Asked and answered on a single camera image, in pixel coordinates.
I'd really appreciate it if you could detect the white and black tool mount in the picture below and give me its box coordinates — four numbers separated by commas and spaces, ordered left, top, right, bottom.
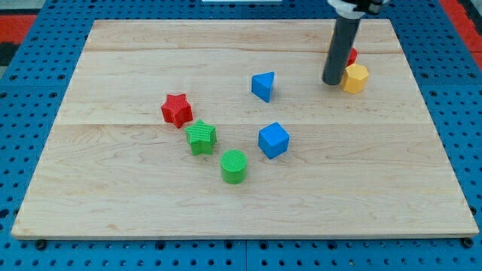
327, 0, 390, 18

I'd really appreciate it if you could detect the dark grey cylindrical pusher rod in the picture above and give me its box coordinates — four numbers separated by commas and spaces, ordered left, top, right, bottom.
322, 16, 361, 86

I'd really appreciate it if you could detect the green star block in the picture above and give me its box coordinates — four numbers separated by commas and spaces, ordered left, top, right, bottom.
185, 119, 217, 156

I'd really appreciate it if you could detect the red star block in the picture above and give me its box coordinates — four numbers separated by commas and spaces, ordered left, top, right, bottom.
161, 93, 193, 128

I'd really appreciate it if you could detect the red block behind rod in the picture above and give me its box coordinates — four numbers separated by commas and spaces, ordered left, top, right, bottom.
346, 47, 358, 66

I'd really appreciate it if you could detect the yellow hexagonal block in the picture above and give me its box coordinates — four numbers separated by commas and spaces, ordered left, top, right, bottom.
341, 63, 369, 94

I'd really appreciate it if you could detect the blue triangular prism block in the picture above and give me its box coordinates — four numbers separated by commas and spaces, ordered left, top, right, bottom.
251, 72, 275, 102

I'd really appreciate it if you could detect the blue cube block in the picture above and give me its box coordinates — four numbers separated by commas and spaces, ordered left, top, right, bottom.
258, 122, 290, 159

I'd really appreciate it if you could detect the light wooden board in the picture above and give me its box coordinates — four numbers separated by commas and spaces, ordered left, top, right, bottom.
11, 20, 479, 240

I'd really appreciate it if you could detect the green cylinder block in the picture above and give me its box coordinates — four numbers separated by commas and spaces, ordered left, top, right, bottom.
220, 149, 248, 184

